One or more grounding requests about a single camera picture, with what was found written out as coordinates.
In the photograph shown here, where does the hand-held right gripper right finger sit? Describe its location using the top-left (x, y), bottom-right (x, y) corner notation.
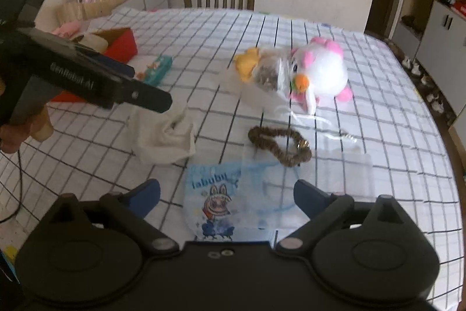
top-left (275, 180), bottom-right (412, 255)

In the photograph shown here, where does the person's left hand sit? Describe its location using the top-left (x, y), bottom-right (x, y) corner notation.
top-left (0, 105), bottom-right (55, 154)

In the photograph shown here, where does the yellow plush toy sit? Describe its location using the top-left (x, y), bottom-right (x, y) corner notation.
top-left (233, 47), bottom-right (288, 93)

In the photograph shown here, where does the pink cloth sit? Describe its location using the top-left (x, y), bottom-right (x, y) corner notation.
top-left (52, 22), bottom-right (83, 39)

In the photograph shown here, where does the checkered tablecloth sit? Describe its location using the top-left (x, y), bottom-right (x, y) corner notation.
top-left (0, 7), bottom-right (464, 311)

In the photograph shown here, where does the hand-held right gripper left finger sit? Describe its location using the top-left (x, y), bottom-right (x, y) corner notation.
top-left (54, 179), bottom-right (180, 255)

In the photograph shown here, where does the flat clear plastic bag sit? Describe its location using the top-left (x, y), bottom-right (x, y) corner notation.
top-left (251, 136), bottom-right (373, 203)

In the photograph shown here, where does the red box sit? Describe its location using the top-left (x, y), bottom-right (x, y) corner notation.
top-left (51, 27), bottom-right (139, 103)

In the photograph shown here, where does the white cloth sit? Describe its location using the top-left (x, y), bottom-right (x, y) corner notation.
top-left (129, 103), bottom-right (197, 165)

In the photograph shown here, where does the white cabinet shelving unit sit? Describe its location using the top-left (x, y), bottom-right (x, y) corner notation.
top-left (389, 0), bottom-right (466, 127)

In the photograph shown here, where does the black cable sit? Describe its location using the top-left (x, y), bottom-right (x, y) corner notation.
top-left (0, 150), bottom-right (24, 224)

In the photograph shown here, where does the brown fuzzy scrunchie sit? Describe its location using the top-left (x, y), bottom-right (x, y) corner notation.
top-left (248, 126), bottom-right (313, 166)

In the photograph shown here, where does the cardboard box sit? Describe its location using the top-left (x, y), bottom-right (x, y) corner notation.
top-left (56, 0), bottom-right (110, 24)

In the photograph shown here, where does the white and pink plush cat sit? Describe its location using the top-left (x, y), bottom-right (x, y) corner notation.
top-left (289, 36), bottom-right (354, 115)

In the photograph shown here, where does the teal tissue packet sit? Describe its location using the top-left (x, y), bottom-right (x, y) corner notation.
top-left (139, 56), bottom-right (174, 86)

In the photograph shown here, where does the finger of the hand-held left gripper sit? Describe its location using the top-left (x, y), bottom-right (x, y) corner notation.
top-left (118, 79), bottom-right (173, 114)

